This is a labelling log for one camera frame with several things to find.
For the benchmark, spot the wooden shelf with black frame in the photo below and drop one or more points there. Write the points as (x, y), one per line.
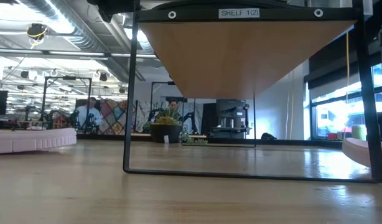
(240, 56)

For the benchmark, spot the person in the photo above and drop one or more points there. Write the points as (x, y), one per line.
(88, 115)
(173, 103)

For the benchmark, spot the colourful patchwork quilt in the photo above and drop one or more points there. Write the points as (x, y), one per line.
(113, 119)

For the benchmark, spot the red background object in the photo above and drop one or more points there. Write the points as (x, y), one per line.
(333, 136)

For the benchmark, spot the pink rubber slide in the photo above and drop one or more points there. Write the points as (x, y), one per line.
(354, 151)
(32, 141)

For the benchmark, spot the potted green succulent plant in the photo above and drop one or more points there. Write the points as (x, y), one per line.
(166, 132)

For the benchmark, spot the yellow-green roll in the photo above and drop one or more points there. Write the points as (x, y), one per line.
(359, 132)

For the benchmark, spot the black dome object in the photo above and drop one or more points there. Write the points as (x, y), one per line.
(268, 136)

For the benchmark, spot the black background machine cabinet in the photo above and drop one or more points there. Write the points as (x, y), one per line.
(228, 113)

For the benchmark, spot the black ceiling camera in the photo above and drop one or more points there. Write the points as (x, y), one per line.
(36, 31)

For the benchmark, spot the black aluminium table frame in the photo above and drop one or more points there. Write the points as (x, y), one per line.
(303, 142)

